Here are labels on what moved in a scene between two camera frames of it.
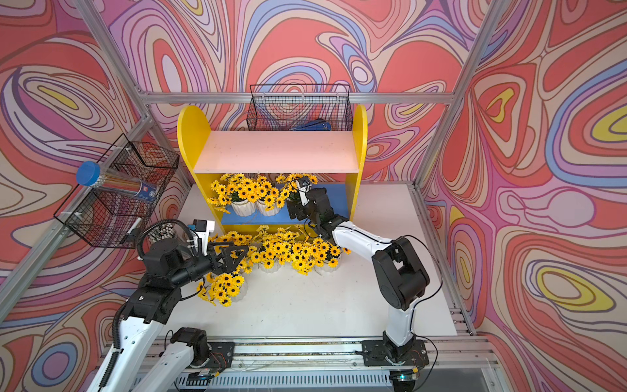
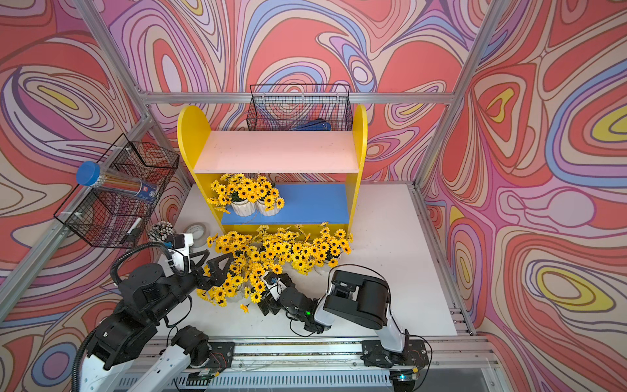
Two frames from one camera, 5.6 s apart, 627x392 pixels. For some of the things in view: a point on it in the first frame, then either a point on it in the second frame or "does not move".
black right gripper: x=297 y=206 → x=269 y=303
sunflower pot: x=326 y=256 does not move
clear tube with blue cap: x=91 y=175 does not move
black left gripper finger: x=233 y=256 → x=217 y=273
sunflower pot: x=239 y=239 does not move
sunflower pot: x=268 y=198 does not move
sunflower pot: x=290 y=188 → x=254 y=285
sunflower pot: x=223 y=288 does not move
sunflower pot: x=308 y=256 does not move
